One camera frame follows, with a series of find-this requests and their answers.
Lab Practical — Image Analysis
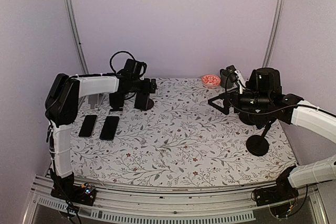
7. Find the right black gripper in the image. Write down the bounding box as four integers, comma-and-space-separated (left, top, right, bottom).
208, 87, 272, 115

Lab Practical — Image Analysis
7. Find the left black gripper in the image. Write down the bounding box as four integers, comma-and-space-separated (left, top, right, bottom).
128, 78, 156, 93

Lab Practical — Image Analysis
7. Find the black folding phone stand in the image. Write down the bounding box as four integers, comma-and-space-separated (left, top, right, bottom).
109, 92, 125, 112

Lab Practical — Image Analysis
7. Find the black round base phone stand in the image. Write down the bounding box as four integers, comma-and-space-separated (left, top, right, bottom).
147, 99, 154, 110

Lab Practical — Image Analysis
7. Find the white phone stand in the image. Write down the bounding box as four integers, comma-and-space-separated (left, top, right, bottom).
88, 93, 104, 110

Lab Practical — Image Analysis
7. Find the black phone blue edge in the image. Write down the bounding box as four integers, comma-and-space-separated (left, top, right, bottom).
99, 116, 120, 141

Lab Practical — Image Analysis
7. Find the black phone silver edge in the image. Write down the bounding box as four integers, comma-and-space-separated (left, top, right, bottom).
78, 115, 98, 138

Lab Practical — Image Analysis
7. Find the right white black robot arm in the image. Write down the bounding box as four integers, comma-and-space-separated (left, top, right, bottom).
208, 66, 335, 201

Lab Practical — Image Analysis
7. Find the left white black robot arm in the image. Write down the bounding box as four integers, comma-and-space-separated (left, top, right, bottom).
45, 59, 157, 179

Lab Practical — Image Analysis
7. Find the black tall round-base stand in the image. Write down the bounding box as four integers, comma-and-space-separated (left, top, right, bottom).
246, 121, 273, 157

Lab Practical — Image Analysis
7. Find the dark grey mug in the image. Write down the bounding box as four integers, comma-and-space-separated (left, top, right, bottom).
219, 69, 233, 89

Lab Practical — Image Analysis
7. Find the red white patterned bowl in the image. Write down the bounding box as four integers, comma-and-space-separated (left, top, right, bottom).
201, 74, 221, 88

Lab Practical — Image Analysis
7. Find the floral patterned table mat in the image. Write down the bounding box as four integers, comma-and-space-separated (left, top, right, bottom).
70, 78, 297, 187

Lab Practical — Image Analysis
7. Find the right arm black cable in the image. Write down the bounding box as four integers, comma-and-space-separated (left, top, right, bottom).
224, 74, 336, 120

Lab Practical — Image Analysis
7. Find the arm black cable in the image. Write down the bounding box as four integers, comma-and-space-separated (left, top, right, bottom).
109, 50, 136, 74
224, 74, 336, 120

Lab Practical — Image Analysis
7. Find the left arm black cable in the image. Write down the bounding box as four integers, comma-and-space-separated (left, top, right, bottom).
109, 50, 136, 74

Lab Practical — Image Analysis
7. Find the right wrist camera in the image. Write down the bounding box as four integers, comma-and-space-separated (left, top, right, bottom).
226, 65, 246, 94

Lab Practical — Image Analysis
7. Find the front aluminium rail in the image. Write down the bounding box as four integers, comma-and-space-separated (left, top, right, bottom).
23, 175, 328, 223

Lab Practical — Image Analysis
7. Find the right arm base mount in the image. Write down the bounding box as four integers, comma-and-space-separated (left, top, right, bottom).
251, 165, 299, 219

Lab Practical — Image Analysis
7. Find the left aluminium frame post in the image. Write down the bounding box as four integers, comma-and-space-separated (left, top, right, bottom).
64, 0, 89, 74

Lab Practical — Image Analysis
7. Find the aluminium frame post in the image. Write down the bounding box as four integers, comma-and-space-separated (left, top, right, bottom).
64, 0, 89, 74
262, 0, 285, 67

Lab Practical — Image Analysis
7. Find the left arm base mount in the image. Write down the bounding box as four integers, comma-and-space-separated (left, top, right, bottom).
51, 180, 97, 206

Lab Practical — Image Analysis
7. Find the right aluminium frame post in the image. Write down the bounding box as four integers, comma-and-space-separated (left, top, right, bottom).
262, 0, 285, 67

